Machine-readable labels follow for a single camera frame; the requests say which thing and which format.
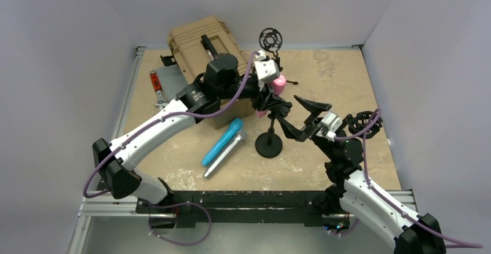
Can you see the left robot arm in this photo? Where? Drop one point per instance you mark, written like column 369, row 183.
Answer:
column 115, row 161

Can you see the black round-base shock-mount stand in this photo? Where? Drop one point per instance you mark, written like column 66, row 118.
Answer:
column 364, row 120

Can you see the grey silver microphone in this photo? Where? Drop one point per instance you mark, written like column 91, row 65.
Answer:
column 226, row 153

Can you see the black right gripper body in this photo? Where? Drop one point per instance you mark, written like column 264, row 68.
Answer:
column 318, row 132

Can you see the red adjustable wrench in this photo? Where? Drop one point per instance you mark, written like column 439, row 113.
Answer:
column 160, row 101

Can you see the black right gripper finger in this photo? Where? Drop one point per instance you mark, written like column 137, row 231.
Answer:
column 314, row 108
column 291, row 132

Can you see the tan plastic toolbox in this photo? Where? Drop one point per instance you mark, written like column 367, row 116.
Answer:
column 199, row 53

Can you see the black tripod microphone stand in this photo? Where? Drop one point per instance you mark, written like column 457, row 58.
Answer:
column 271, row 41

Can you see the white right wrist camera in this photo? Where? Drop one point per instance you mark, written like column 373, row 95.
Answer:
column 329, row 125

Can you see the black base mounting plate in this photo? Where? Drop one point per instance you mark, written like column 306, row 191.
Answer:
column 309, row 208

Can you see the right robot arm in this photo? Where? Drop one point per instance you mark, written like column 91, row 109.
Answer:
column 343, row 141

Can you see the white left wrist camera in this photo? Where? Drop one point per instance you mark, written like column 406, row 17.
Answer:
column 266, row 69

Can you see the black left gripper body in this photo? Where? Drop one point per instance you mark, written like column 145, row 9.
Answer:
column 257, row 100

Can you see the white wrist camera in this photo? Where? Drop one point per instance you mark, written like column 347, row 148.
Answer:
column 329, row 125
column 266, row 69

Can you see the blue microphone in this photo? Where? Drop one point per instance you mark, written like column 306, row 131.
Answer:
column 235, row 126

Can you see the aluminium frame rail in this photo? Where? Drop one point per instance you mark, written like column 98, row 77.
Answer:
column 107, row 206

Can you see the black round-base clip stand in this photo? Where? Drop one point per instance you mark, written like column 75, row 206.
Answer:
column 269, row 144

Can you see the pink microphone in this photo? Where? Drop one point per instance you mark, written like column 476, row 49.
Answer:
column 278, row 86

